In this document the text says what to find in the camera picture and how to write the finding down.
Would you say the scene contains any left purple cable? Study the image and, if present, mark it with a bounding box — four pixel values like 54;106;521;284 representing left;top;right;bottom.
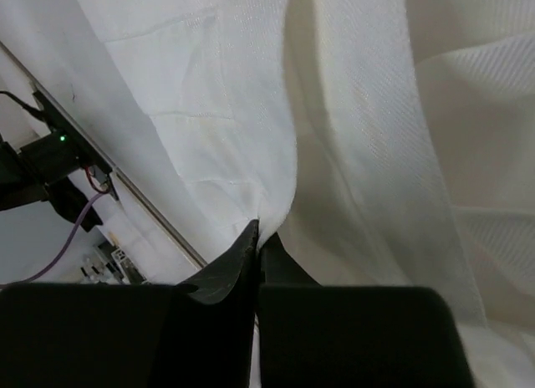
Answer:
0;191;105;289

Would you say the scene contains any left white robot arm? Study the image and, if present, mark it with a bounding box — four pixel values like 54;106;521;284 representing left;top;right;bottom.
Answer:
1;130;111;223

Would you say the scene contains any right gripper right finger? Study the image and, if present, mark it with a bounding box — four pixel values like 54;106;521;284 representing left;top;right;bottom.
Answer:
257;236;475;387

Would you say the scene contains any white pleated skirt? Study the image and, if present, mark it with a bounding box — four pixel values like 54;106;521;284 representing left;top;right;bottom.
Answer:
1;0;534;387

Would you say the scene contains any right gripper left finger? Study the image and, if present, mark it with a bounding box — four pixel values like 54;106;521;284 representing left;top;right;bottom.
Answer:
1;221;258;387

